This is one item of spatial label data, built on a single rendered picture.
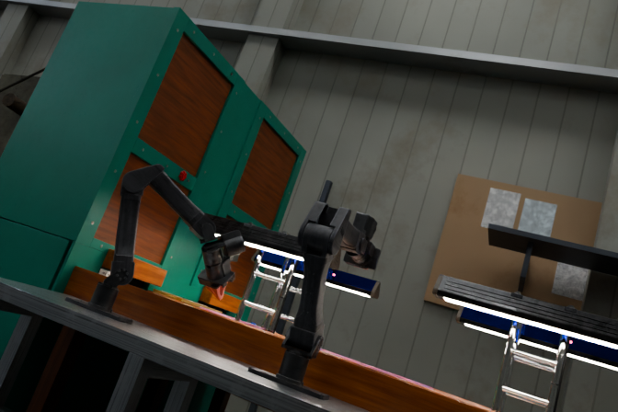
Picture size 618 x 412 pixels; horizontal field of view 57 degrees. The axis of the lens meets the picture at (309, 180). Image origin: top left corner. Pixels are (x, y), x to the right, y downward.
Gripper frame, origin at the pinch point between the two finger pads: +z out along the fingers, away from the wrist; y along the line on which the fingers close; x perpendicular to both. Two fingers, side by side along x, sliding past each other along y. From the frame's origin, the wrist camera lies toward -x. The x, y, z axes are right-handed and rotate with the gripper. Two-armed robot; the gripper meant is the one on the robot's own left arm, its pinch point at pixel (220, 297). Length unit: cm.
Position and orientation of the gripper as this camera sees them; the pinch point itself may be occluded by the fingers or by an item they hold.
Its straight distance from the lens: 188.9
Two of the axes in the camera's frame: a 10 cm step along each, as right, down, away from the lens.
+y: -8.7, -1.8, 4.5
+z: 0.7, 8.7, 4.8
